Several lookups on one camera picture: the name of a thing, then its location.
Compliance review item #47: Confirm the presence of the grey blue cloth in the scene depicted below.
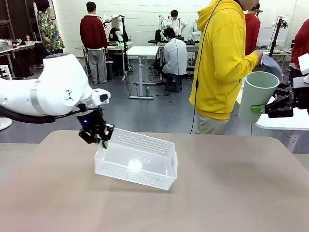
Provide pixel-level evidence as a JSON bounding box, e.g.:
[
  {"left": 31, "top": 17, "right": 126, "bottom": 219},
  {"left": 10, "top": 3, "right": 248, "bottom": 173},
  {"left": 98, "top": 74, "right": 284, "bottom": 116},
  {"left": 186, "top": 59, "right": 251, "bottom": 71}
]
[{"left": 251, "top": 53, "right": 283, "bottom": 80}]

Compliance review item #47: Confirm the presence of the person in red jacket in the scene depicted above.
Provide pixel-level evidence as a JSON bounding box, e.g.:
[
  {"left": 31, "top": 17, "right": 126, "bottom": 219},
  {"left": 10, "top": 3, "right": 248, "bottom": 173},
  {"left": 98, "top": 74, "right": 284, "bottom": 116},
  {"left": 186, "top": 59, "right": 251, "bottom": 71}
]
[{"left": 289, "top": 19, "right": 309, "bottom": 80}]

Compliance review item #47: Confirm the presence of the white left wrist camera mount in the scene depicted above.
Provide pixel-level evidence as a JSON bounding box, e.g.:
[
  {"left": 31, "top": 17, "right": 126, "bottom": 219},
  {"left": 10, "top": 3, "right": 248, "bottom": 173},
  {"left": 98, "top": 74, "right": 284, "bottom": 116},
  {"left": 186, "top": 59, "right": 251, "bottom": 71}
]
[{"left": 93, "top": 88, "right": 112, "bottom": 106}]

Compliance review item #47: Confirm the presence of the person's right forearm yellow sleeve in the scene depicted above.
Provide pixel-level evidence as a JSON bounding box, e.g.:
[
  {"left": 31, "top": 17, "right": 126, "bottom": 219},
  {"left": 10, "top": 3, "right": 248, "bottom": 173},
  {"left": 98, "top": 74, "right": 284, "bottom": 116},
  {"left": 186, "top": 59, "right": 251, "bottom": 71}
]
[{"left": 231, "top": 52, "right": 260, "bottom": 80}]

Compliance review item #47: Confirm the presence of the person in floral shirt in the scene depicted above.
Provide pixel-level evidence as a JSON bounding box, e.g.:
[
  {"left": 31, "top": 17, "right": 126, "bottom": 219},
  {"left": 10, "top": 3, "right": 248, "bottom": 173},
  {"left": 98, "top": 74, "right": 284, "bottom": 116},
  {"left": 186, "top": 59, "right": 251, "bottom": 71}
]
[{"left": 36, "top": 0, "right": 65, "bottom": 55}]

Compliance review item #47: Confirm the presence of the grey background work desk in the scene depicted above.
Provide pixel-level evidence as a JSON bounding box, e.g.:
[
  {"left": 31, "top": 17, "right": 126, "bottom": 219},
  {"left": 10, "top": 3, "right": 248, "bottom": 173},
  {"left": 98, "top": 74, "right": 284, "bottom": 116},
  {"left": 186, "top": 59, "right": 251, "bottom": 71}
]
[{"left": 75, "top": 41, "right": 133, "bottom": 81}]

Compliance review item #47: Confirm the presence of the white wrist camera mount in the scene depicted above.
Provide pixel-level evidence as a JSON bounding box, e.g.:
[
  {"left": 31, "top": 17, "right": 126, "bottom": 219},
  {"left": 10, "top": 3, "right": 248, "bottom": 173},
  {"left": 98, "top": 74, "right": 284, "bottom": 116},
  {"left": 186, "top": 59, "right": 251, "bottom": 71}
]
[
  {"left": 93, "top": 88, "right": 112, "bottom": 106},
  {"left": 293, "top": 53, "right": 309, "bottom": 91}
]

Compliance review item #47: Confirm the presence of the white background desk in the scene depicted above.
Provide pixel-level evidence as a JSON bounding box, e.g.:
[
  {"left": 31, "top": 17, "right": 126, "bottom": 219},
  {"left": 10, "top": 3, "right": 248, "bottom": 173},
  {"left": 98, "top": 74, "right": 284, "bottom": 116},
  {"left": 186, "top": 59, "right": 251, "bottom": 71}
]
[{"left": 126, "top": 45, "right": 160, "bottom": 100}]

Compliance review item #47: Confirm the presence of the pale green cup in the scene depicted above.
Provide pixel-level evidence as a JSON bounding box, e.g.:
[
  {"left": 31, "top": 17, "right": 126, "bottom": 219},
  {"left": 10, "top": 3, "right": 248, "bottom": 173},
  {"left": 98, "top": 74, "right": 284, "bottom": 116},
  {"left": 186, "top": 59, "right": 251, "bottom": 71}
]
[{"left": 238, "top": 71, "right": 280, "bottom": 124}]

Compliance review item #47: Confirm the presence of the dark haired person white shirt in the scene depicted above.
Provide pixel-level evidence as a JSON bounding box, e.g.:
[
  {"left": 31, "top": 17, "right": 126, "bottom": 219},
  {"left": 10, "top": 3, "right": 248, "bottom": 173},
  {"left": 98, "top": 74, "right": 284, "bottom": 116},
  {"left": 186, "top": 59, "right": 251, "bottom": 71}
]
[{"left": 161, "top": 27, "right": 188, "bottom": 84}]

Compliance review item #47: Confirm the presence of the white perforated plastic basket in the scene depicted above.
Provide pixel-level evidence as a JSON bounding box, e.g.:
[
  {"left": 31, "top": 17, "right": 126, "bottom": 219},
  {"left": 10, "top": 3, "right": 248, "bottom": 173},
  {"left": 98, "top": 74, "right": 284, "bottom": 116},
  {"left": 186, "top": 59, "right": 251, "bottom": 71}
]
[{"left": 93, "top": 128, "right": 179, "bottom": 191}]

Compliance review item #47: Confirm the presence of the thin black hoodie cable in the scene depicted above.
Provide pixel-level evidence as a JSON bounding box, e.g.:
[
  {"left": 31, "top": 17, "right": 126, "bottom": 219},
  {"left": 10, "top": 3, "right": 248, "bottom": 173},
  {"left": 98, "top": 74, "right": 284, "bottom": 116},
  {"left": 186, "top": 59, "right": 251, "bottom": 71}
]
[{"left": 190, "top": 0, "right": 223, "bottom": 134}]

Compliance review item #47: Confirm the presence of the person in dark red sweater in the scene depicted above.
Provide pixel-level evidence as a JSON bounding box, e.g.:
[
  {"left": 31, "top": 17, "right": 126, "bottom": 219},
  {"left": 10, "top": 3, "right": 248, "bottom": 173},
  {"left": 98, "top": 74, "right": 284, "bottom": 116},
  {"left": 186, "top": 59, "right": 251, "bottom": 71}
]
[{"left": 80, "top": 1, "right": 109, "bottom": 85}]

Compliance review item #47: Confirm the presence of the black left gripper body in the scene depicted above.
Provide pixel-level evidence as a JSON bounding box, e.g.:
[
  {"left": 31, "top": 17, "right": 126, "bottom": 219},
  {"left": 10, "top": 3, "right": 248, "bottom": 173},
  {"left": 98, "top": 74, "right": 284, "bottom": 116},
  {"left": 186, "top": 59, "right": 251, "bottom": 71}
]
[{"left": 76, "top": 108, "right": 107, "bottom": 140}]

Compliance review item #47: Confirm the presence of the dark plastic stool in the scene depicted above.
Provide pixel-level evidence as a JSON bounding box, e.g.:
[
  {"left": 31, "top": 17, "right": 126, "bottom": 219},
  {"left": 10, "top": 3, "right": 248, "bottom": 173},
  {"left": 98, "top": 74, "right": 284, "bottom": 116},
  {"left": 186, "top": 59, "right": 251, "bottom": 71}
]
[{"left": 165, "top": 74, "right": 183, "bottom": 93}]

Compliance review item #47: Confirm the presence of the black camera tripod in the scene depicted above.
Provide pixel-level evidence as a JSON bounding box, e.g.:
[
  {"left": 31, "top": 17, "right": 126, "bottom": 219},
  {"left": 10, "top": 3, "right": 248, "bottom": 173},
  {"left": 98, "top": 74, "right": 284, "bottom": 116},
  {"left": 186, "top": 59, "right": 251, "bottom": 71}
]
[{"left": 269, "top": 15, "right": 289, "bottom": 58}]

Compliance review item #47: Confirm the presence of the seated person in black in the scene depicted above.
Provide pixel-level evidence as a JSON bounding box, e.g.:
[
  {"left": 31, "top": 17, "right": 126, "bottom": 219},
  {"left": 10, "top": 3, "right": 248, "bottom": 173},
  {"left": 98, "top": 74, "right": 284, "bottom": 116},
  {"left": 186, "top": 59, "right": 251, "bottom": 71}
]
[{"left": 108, "top": 18, "right": 123, "bottom": 42}]

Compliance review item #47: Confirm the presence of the person in yellow hoodie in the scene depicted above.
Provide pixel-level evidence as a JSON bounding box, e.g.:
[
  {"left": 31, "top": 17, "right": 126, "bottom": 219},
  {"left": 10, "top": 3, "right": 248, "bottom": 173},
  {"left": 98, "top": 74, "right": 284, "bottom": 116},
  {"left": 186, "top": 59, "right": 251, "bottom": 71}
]
[{"left": 189, "top": 0, "right": 264, "bottom": 135}]

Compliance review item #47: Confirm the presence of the person in red top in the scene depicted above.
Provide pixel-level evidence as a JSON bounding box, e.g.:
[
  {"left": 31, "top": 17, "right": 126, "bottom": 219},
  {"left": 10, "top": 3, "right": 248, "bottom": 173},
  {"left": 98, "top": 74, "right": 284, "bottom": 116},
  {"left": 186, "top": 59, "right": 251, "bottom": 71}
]
[{"left": 243, "top": 2, "right": 261, "bottom": 56}]

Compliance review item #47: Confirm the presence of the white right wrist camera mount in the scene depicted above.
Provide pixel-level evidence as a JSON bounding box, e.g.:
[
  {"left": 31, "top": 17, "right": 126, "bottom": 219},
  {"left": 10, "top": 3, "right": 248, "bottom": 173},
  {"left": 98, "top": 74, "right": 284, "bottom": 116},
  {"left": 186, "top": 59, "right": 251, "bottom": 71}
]
[{"left": 293, "top": 53, "right": 309, "bottom": 91}]

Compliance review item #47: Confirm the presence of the round white floor base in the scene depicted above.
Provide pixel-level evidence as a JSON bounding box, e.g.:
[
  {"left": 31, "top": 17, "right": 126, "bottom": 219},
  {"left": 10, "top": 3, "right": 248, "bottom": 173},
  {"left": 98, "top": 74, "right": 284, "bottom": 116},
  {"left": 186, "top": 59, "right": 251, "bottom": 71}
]
[{"left": 0, "top": 117, "right": 13, "bottom": 131}]

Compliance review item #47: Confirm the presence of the standing person in white shirt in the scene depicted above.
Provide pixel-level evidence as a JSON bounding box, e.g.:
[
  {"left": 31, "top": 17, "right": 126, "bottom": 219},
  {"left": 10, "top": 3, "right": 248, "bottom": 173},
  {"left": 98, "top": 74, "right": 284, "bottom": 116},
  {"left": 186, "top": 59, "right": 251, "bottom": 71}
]
[{"left": 169, "top": 9, "right": 188, "bottom": 37}]

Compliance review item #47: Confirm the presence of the person's right hand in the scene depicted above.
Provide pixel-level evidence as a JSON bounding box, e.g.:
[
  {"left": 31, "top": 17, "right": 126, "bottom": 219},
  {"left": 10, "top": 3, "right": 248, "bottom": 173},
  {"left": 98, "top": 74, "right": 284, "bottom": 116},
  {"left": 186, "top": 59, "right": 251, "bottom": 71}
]
[{"left": 253, "top": 49, "right": 264, "bottom": 65}]

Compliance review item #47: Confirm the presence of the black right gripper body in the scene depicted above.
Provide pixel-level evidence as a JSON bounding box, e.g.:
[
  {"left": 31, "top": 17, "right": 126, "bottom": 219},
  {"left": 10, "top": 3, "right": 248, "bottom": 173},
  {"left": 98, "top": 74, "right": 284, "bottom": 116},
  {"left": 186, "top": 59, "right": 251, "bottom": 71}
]
[{"left": 293, "top": 87, "right": 309, "bottom": 110}]

